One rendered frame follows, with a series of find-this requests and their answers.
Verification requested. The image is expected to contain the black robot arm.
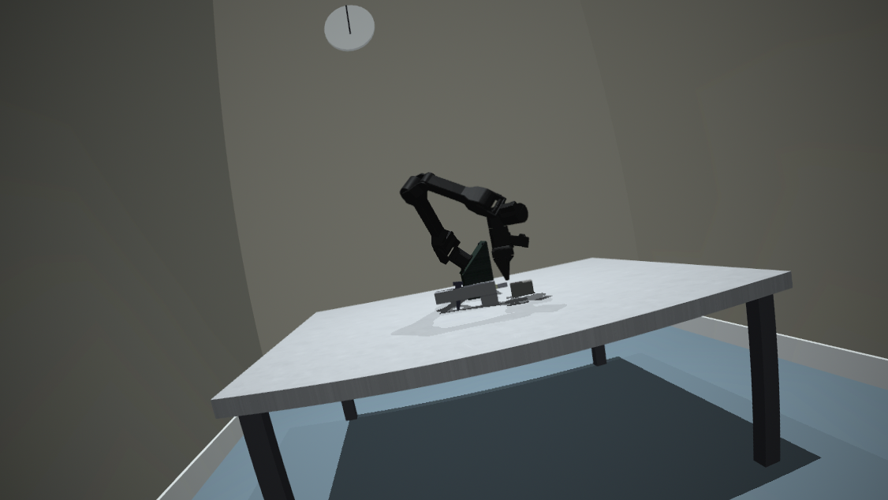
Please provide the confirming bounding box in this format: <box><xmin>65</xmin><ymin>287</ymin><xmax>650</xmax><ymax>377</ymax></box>
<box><xmin>400</xmin><ymin>172</ymin><xmax>529</xmax><ymax>271</ymax></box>

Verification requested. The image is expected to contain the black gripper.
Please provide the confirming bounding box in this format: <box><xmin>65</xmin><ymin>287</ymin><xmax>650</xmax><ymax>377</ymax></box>
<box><xmin>489</xmin><ymin>226</ymin><xmax>514</xmax><ymax>281</ymax></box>

